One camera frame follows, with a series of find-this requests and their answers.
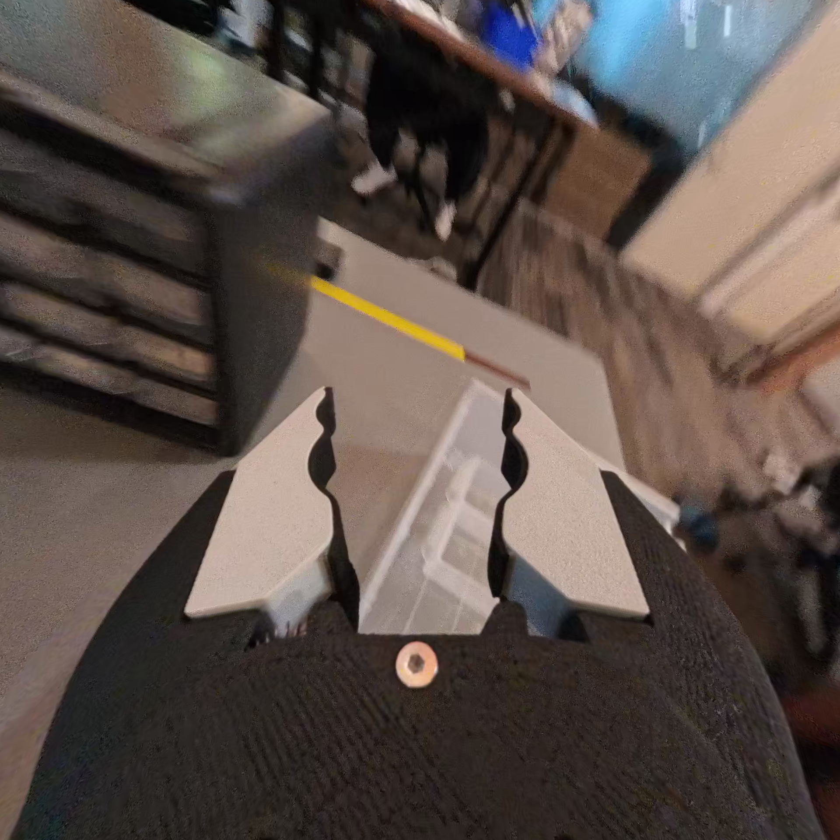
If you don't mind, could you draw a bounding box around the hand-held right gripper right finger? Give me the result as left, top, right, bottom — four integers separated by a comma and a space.
487, 387, 652, 641

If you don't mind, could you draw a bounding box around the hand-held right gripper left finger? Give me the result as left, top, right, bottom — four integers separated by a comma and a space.
184, 386, 361, 641

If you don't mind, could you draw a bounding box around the large clear plastic bin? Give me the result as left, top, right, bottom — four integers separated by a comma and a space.
357, 377, 683, 637

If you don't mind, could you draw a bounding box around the black drawer cabinet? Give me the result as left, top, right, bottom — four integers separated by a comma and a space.
0, 10, 339, 458

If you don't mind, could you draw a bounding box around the yellow tape strip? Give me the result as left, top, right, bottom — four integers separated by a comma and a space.
262, 262, 532, 389

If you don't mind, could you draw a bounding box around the white door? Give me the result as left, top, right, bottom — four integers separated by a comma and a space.
623, 85, 840, 368

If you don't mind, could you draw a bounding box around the wooden top office desk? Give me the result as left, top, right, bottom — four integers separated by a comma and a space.
367, 0, 598, 290

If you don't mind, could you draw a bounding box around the blue plastic bin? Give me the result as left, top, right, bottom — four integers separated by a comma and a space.
479, 0, 542, 70

